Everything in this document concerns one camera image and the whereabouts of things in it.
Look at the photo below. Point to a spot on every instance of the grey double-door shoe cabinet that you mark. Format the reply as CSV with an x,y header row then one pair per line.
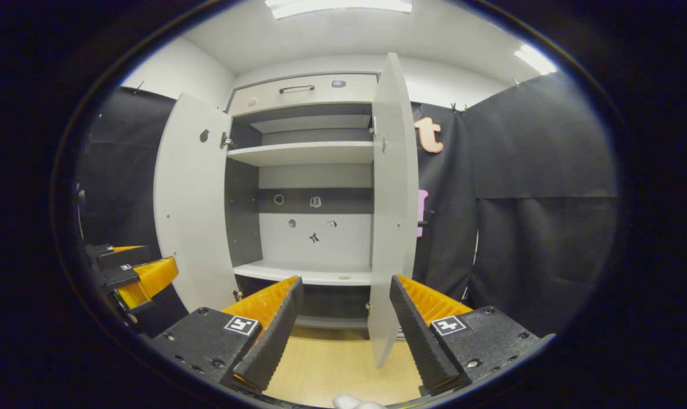
x,y
343,244

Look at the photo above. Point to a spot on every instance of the black backdrop cloth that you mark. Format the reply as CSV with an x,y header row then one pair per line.
x,y
536,170

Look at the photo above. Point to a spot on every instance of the white cabinet shelf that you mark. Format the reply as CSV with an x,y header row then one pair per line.
x,y
315,275
303,153

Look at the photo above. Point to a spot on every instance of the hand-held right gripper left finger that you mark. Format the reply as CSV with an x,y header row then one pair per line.
x,y
275,341

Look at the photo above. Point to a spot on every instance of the small ceiling light panel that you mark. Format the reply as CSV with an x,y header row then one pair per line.
x,y
535,59

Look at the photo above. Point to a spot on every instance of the grey cabinet drawer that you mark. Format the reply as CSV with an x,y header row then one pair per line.
x,y
349,97

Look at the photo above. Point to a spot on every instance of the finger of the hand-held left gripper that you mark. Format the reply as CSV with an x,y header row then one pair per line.
x,y
150,278
121,257

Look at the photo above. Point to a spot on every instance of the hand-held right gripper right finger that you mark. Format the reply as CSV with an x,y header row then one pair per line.
x,y
425,346

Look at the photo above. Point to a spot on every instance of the metal door hinge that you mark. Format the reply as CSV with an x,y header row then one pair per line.
x,y
373,126
226,141

